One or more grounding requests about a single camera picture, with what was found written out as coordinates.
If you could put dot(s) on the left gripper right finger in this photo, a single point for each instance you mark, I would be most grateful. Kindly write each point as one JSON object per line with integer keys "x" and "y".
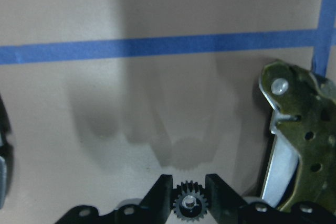
{"x": 224, "y": 201}

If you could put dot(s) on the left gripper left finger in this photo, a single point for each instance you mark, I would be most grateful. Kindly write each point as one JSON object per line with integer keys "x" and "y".
{"x": 157, "y": 202}

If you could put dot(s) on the small black bevel gear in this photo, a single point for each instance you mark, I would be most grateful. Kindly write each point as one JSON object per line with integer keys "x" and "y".
{"x": 190, "y": 203}

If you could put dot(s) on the olive green brake shoe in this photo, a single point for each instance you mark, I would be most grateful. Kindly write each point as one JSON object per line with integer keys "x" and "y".
{"x": 306, "y": 104}

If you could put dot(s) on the black brake pad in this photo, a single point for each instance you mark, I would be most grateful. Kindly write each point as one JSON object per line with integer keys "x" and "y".
{"x": 6, "y": 155}

